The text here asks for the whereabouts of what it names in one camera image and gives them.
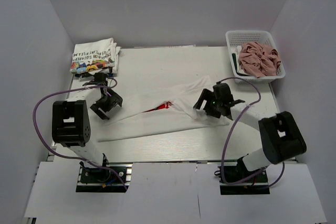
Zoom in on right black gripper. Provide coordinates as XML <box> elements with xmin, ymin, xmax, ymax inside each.
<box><xmin>194</xmin><ymin>89</ymin><xmax>222</xmax><ymax>119</ymax></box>

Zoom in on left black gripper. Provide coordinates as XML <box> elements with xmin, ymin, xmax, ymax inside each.
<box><xmin>90</xmin><ymin>88</ymin><xmax>122</xmax><ymax>120</ymax></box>

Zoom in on white coca-cola t-shirt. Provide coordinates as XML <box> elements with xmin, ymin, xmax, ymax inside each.
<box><xmin>90</xmin><ymin>76</ymin><xmax>229</xmax><ymax>142</ymax></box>

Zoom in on green and white t-shirt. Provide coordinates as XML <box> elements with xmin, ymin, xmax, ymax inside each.
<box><xmin>230</xmin><ymin>46</ymin><xmax>250</xmax><ymax>76</ymax></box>

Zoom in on pink t-shirt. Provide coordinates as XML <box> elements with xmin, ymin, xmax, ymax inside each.
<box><xmin>239</xmin><ymin>42</ymin><xmax>281</xmax><ymax>78</ymax></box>

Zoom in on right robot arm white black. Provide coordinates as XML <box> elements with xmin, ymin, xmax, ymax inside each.
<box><xmin>193</xmin><ymin>82</ymin><xmax>307</xmax><ymax>182</ymax></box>

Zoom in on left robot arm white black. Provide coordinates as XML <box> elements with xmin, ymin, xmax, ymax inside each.
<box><xmin>52</xmin><ymin>73</ymin><xmax>123</xmax><ymax>182</ymax></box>

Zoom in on folded white printed t-shirts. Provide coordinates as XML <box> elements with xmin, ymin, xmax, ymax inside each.
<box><xmin>70</xmin><ymin>38</ymin><xmax>121</xmax><ymax>74</ymax></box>

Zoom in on white plastic basket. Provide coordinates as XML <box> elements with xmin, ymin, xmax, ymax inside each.
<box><xmin>226</xmin><ymin>30</ymin><xmax>286</xmax><ymax>83</ymax></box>

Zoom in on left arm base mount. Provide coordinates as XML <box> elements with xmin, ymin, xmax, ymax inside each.
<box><xmin>76</xmin><ymin>162</ymin><xmax>132</xmax><ymax>193</ymax></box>

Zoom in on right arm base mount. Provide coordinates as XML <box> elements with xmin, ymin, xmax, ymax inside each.
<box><xmin>214</xmin><ymin>166</ymin><xmax>270</xmax><ymax>195</ymax></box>

